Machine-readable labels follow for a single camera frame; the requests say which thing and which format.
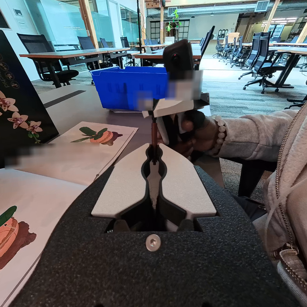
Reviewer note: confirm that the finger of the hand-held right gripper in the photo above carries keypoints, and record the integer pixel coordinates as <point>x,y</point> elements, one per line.
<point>172,106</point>
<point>148,114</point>

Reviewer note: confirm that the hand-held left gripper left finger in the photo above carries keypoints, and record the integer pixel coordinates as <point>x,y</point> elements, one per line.
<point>120,191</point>

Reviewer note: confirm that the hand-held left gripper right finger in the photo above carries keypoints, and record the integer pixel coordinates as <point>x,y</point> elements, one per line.
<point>187,189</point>

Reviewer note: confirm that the brown toy brick stem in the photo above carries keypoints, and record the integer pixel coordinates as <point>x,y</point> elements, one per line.
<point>154,139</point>

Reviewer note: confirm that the white instruction booklet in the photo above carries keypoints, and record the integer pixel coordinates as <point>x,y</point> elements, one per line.
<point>36,191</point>

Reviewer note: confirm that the person's right hand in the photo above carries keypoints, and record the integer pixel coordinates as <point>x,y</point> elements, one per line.
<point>206,136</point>

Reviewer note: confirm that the wooden background table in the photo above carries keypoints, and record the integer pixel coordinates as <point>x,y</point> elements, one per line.
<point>72,52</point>
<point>153,55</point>
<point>287,50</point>

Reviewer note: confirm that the large blue plastic bin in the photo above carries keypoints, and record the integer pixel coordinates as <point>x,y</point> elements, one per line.
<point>124,88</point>

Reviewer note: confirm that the green hanging plant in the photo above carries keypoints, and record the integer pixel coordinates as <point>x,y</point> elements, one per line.
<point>174,21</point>

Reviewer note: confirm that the black tripod pole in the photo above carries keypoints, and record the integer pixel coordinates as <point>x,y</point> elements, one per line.
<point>139,36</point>

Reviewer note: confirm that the person's dark pants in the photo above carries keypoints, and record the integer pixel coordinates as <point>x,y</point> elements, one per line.
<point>249,208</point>

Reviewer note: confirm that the row of black office chairs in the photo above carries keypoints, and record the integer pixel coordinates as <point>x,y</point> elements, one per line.
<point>259,60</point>

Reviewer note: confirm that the black office chair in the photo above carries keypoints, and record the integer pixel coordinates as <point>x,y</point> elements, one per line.
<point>88,45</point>
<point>48,72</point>

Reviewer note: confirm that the person's grey hoodie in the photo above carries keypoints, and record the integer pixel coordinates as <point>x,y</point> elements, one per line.
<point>287,191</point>

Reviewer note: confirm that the dark toy plant set box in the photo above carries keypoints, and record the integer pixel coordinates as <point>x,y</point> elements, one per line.
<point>21,96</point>

